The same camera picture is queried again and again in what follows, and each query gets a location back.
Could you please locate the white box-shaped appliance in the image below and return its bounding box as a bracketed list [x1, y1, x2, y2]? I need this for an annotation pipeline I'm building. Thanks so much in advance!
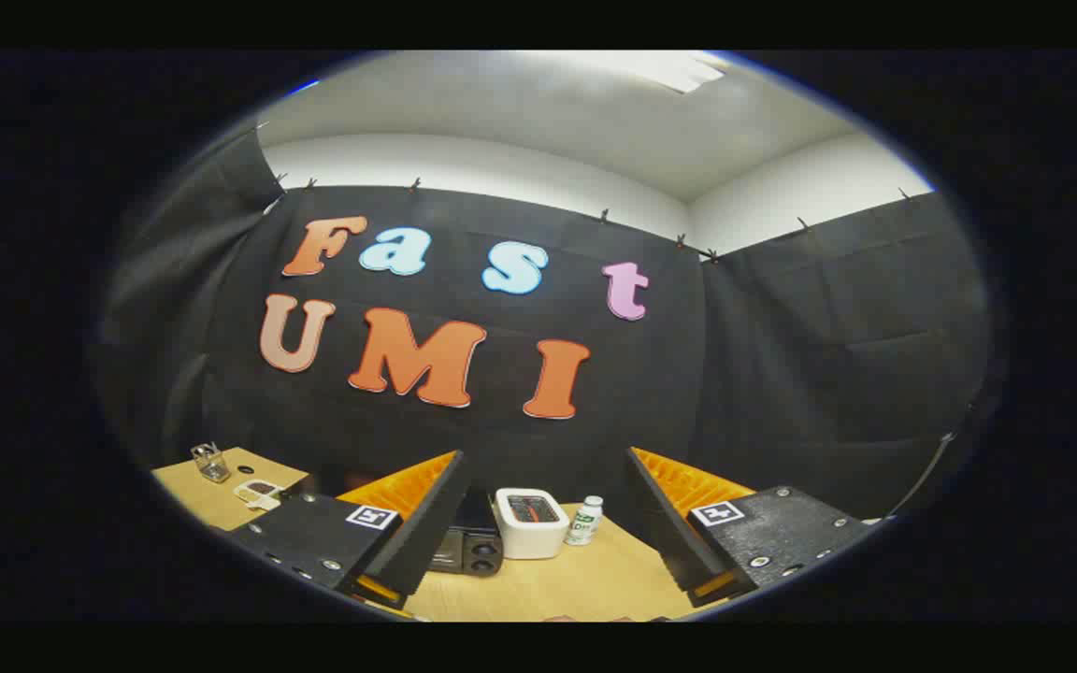
[494, 487, 570, 560]

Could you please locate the clear glass cup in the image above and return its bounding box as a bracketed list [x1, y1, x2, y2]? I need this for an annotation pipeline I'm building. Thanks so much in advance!
[190, 442, 231, 484]

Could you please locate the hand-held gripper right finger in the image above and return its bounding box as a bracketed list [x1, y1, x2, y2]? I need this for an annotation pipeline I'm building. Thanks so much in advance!
[627, 446, 878, 610]

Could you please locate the small white green-label bottle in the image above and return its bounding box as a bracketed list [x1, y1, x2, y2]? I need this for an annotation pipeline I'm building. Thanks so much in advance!
[564, 495, 604, 547]

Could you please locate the black toaster oven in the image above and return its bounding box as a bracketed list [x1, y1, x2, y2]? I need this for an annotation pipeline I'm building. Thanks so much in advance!
[426, 486, 505, 578]

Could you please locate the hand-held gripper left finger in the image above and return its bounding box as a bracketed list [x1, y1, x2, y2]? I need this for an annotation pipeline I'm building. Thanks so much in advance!
[225, 450, 471, 613]

